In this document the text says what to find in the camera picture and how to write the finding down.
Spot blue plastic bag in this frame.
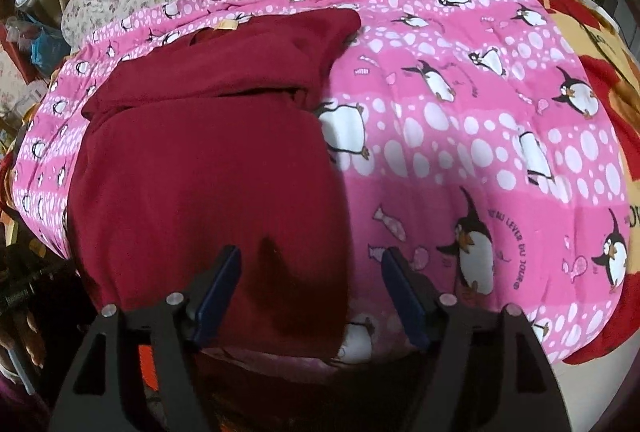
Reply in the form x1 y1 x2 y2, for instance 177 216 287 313
30 24 71 78

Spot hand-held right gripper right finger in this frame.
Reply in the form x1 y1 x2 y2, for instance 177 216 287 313
381 246 573 432

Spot dark red garment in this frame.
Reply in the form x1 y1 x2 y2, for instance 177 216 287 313
65 9 362 360

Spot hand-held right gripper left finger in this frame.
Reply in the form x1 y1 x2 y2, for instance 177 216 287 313
50 244 243 432

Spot pink penguin print blanket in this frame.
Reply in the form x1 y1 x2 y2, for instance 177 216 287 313
10 0 633 365

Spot red and yellow blanket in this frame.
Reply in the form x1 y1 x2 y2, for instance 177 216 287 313
525 0 640 365

